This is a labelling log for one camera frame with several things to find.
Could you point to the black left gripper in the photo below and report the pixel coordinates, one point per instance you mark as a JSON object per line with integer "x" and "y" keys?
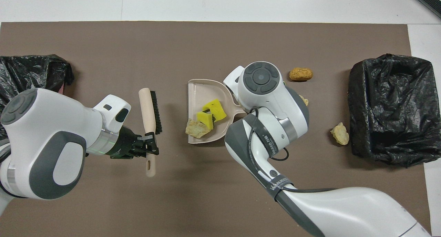
{"x": 125, "y": 145}

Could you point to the beige hand brush black bristles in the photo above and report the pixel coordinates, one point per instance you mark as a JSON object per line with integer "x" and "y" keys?
{"x": 147, "y": 109}

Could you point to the cream foam chunk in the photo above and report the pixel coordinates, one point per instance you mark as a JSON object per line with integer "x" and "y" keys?
{"x": 340, "y": 133}
{"x": 196, "y": 130}
{"x": 304, "y": 100}

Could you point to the notched yellow sponge piece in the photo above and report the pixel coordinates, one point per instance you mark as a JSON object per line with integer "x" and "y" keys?
{"x": 206, "y": 121}

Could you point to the beige plastic dustpan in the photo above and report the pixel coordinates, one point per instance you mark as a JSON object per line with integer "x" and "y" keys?
{"x": 203, "y": 92}

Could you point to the wedge yellow sponge piece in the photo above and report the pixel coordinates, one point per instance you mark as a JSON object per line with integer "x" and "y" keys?
{"x": 217, "y": 109}

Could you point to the orange-brown foam lump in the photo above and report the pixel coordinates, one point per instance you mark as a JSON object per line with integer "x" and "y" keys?
{"x": 300, "y": 74}

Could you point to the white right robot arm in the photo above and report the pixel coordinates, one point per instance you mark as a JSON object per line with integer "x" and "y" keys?
{"x": 275, "y": 102}

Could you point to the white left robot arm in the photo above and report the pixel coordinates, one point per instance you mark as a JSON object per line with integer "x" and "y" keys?
{"x": 51, "y": 137}

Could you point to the black bag lined pink bin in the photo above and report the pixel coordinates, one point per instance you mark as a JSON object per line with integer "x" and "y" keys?
{"x": 31, "y": 71}

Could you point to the brown table mat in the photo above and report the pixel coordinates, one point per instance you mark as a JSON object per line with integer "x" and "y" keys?
{"x": 137, "y": 40}

